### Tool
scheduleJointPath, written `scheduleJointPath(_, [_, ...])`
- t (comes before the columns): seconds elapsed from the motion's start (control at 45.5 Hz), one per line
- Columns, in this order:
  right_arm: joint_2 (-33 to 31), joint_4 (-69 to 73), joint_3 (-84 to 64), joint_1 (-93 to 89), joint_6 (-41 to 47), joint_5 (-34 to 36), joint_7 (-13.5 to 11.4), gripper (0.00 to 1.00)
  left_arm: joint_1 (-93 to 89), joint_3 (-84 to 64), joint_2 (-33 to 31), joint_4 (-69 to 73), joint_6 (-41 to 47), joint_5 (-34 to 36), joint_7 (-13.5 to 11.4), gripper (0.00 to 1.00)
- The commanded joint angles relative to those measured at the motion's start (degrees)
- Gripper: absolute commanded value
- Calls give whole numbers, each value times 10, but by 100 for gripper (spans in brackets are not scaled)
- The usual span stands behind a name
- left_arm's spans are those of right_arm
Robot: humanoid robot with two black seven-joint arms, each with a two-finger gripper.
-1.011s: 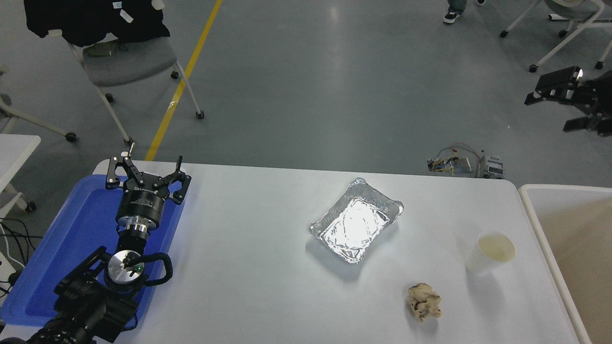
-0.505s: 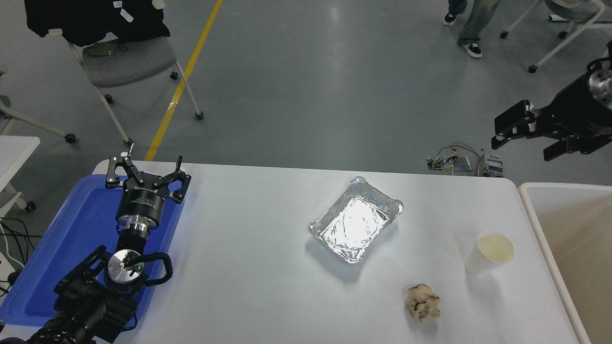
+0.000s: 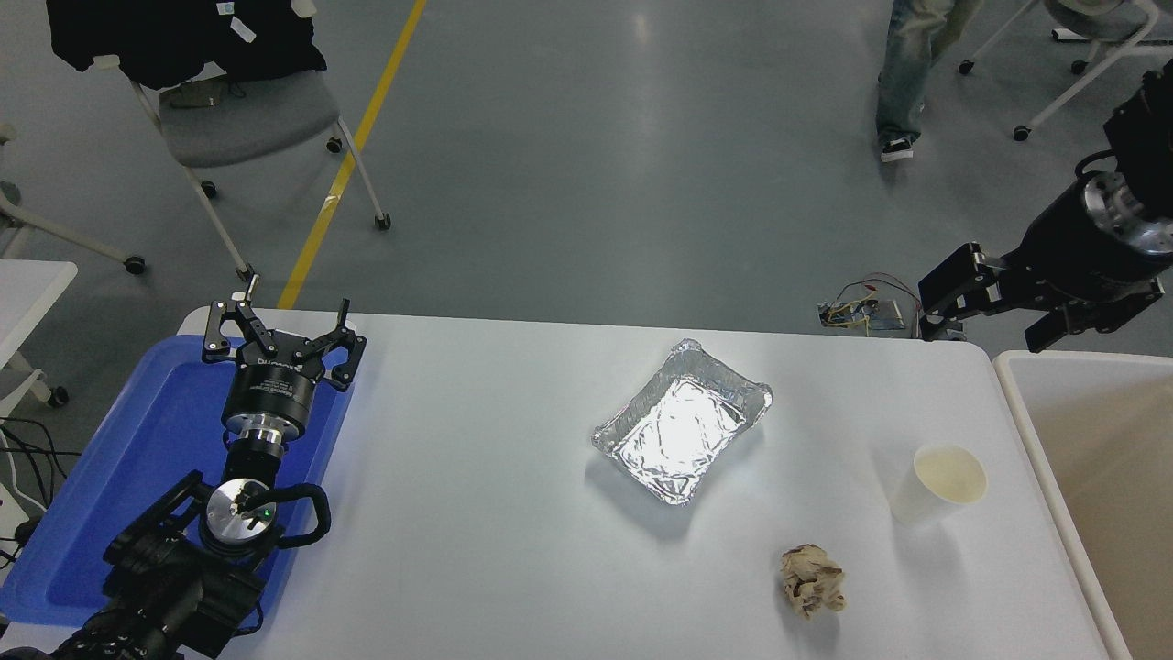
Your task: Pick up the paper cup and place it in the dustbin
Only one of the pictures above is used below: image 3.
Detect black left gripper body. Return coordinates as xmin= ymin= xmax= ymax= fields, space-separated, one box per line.
xmin=223 ymin=341 xmax=324 ymax=435

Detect crumpled tan paper ball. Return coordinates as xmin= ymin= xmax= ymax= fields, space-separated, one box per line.
xmin=780 ymin=544 xmax=848 ymax=621

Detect circuit board with coloured wires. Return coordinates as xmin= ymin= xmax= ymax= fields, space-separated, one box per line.
xmin=818 ymin=273 xmax=921 ymax=333

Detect white power strip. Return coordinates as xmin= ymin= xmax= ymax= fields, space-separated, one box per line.
xmin=0 ymin=481 xmax=30 ymax=551

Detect person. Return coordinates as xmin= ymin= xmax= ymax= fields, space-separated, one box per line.
xmin=874 ymin=0 xmax=983 ymax=165

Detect white frame castor chair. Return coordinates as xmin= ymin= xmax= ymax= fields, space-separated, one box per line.
xmin=958 ymin=0 xmax=1173 ymax=143

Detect grey seat castor chair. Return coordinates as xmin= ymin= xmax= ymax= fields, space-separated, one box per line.
xmin=92 ymin=0 xmax=393 ymax=287

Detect small white table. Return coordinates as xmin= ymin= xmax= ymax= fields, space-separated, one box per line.
xmin=0 ymin=259 xmax=80 ymax=409

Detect blue plastic tray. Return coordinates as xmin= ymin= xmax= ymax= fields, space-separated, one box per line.
xmin=0 ymin=335 xmax=358 ymax=629

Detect black floor cables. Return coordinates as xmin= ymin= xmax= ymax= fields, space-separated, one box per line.
xmin=0 ymin=417 xmax=85 ymax=569

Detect white chair leg with castor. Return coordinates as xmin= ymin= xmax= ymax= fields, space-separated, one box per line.
xmin=0 ymin=124 xmax=148 ymax=276

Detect white paper cup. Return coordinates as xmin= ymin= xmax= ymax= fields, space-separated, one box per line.
xmin=887 ymin=445 xmax=989 ymax=527

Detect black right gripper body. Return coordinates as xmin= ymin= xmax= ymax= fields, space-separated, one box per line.
xmin=1003 ymin=181 xmax=1167 ymax=309

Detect black garment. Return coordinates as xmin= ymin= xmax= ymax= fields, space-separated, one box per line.
xmin=46 ymin=0 xmax=328 ymax=91

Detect dark olive pouch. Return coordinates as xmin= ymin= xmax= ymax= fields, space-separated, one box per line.
xmin=170 ymin=81 xmax=247 ymax=111

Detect large pale bin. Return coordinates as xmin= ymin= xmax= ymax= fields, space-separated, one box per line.
xmin=993 ymin=350 xmax=1173 ymax=660

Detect silver foil tray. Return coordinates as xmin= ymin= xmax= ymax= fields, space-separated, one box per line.
xmin=591 ymin=338 xmax=774 ymax=507

